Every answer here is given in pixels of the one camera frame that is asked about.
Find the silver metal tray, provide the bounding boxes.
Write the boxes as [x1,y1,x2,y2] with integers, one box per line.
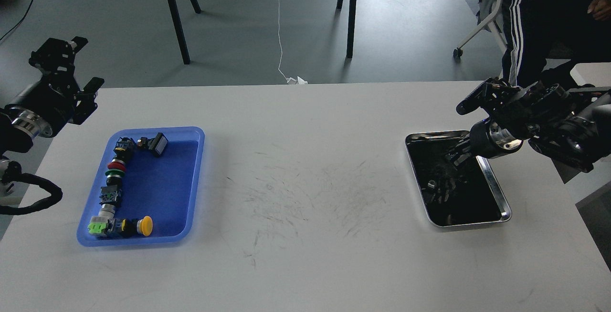
[405,131,512,229]

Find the green white switch block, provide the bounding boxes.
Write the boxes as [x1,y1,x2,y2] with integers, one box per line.
[87,209,115,238]

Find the black green contact block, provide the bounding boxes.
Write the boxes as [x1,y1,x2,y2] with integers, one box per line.
[99,185,124,207]

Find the person's second hand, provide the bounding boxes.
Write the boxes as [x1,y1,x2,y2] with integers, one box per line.
[587,0,611,21]

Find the white office chair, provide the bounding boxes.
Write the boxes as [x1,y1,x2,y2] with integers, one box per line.
[453,0,507,60]

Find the black square push button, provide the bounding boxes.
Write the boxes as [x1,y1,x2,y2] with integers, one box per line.
[136,132,169,157]

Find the black table legs left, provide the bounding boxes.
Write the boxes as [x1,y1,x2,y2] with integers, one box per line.
[167,0,201,65]

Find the blue plastic tray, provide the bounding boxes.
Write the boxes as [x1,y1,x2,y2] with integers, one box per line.
[76,126,205,247]

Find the black table legs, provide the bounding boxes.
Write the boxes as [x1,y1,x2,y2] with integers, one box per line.
[167,0,201,65]
[336,0,359,59]

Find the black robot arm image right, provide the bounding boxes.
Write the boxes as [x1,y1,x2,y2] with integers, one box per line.
[446,78,610,173]

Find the yellow mushroom push button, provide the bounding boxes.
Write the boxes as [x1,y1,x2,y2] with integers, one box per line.
[119,216,153,238]

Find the black cable loop left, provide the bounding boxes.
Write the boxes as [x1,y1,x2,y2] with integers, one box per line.
[0,160,63,216]

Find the red green ringed button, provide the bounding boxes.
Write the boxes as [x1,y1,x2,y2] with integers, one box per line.
[105,157,126,186]

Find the white side table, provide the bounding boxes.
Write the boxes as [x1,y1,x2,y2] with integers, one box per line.
[570,62,611,87]

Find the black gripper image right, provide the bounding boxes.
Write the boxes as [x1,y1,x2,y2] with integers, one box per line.
[445,119,524,167]

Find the black table legs right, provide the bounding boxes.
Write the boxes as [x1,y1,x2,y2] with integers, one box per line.
[336,0,359,59]

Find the person in green shirt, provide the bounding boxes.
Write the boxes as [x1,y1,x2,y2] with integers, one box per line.
[502,0,610,87]

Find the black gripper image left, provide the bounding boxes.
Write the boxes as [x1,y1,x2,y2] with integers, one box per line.
[5,36,105,137]

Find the white floor cable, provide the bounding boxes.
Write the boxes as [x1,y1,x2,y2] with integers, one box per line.
[260,0,308,85]

